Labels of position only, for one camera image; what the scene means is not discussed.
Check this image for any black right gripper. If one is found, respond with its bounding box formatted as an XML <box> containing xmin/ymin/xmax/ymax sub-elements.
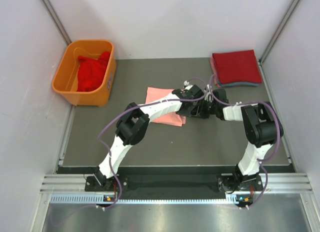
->
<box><xmin>190</xmin><ymin>97</ymin><xmax>218</xmax><ymax>119</ymax></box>

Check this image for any pink t shirt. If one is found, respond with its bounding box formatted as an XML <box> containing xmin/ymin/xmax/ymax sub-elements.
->
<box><xmin>210</xmin><ymin>57</ymin><xmax>221</xmax><ymax>88</ymax></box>
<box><xmin>145</xmin><ymin>87</ymin><xmax>186</xmax><ymax>127</ymax></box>

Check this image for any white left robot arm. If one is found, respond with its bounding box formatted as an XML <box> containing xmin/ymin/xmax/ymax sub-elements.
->
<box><xmin>94</xmin><ymin>84</ymin><xmax>206</xmax><ymax>191</ymax></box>

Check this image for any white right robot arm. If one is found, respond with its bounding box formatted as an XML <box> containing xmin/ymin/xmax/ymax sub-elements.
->
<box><xmin>191</xmin><ymin>89</ymin><xmax>284</xmax><ymax>192</ymax></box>

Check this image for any blue folded t shirt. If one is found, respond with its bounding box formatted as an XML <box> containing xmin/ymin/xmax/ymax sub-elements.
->
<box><xmin>214</xmin><ymin>78</ymin><xmax>262</xmax><ymax>87</ymax></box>

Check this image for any pink folded t shirt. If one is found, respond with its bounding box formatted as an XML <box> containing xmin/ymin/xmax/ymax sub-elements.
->
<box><xmin>210</xmin><ymin>57</ymin><xmax>221</xmax><ymax>88</ymax></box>

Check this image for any red crumpled t shirt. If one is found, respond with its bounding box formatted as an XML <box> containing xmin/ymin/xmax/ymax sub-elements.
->
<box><xmin>77</xmin><ymin>51</ymin><xmax>111</xmax><ymax>92</ymax></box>

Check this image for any orange plastic bin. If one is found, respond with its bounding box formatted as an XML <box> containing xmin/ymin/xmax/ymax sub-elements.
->
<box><xmin>52</xmin><ymin>39</ymin><xmax>117</xmax><ymax>107</ymax></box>

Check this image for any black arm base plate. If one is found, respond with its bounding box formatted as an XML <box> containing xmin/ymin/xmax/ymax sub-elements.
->
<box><xmin>84</xmin><ymin>166</ymin><xmax>263</xmax><ymax>199</ymax></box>

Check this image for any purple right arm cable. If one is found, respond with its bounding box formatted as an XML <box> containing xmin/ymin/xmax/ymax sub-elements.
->
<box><xmin>208</xmin><ymin>73</ymin><xmax>282</xmax><ymax>209</ymax></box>

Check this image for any grey slotted cable duct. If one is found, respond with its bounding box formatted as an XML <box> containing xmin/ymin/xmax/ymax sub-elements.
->
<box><xmin>50</xmin><ymin>193</ymin><xmax>250</xmax><ymax>205</ymax></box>

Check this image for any aluminium frame rail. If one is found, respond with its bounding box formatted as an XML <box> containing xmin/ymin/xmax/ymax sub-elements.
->
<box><xmin>40</xmin><ymin>173</ymin><xmax>313</xmax><ymax>194</ymax></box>

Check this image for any right aluminium corner post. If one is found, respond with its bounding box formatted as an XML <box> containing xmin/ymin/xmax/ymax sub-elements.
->
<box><xmin>258</xmin><ymin>0</ymin><xmax>302</xmax><ymax>66</ymax></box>

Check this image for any aluminium corner post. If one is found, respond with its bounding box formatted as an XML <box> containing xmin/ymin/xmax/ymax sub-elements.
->
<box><xmin>258</xmin><ymin>0</ymin><xmax>302</xmax><ymax>66</ymax></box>
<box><xmin>40</xmin><ymin>0</ymin><xmax>72</xmax><ymax>45</ymax></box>

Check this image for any left aluminium corner post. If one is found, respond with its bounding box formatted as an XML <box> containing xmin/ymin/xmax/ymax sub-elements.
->
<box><xmin>40</xmin><ymin>0</ymin><xmax>72</xmax><ymax>45</ymax></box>

